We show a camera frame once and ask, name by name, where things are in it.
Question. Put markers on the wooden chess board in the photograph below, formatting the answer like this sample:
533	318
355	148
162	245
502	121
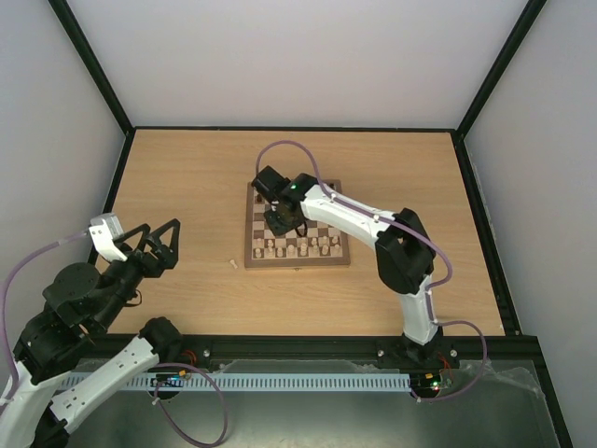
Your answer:
256	227

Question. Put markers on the white slotted cable duct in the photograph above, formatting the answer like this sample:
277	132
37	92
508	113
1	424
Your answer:
284	382

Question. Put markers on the right controller board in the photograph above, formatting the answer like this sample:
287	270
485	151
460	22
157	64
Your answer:
431	380

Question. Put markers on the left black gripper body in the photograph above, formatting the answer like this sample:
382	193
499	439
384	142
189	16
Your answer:
154	267

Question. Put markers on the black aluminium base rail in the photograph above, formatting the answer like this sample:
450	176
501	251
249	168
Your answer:
384	352

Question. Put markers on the left controller board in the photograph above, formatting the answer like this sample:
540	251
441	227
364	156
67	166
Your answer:
170	379

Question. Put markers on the black cage frame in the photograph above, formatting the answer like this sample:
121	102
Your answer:
508	315

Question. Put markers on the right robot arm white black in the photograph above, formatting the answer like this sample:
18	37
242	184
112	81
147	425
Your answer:
404	254

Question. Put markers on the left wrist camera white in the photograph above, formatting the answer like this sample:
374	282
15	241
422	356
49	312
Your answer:
104	231

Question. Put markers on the controller board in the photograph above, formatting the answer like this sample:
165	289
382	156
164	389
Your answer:
170	379
431	380

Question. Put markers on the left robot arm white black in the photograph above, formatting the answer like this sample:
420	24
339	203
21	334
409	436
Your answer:
80	305

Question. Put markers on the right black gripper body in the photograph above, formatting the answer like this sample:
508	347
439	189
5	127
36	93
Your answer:
281	218

